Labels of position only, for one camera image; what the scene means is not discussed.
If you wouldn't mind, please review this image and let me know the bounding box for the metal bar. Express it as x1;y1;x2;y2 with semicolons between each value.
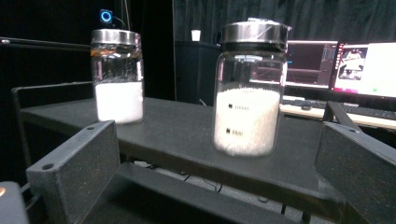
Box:
0;36;92;52

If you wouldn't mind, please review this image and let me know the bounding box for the computer monitor with bright screen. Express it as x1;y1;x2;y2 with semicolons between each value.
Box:
331;41;396;100

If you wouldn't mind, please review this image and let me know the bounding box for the computer monitor with dark screen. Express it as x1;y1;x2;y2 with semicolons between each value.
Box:
284;39;340;91

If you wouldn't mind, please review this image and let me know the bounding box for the camera with blue ring light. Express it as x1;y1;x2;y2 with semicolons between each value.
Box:
99;8;114;24

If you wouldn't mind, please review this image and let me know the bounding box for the black keyboard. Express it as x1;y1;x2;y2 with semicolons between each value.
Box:
282;98;396;121

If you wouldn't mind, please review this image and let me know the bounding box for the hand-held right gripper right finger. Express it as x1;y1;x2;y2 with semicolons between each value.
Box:
313;121;396;224

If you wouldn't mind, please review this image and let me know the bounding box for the black metal shelf rack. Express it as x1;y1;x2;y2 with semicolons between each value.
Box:
11;81;368;224

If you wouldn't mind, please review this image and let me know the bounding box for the dark curtain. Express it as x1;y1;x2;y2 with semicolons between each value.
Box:
172;0;396;45

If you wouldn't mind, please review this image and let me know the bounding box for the black cabinet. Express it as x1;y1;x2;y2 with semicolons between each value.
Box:
174;40;224;105

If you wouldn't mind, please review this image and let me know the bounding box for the glass jar of white grains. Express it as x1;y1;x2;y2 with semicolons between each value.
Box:
212;17;293;158

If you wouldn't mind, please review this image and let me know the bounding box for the wooden desk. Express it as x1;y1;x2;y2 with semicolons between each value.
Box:
279;104;396;131

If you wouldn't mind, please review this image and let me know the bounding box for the glass jar of white powder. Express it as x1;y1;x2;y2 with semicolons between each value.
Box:
90;28;146;125

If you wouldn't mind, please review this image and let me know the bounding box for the black cable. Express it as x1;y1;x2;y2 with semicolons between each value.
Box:
181;172;226;194

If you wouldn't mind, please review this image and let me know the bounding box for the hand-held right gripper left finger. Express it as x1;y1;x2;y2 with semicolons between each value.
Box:
25;119;121;224

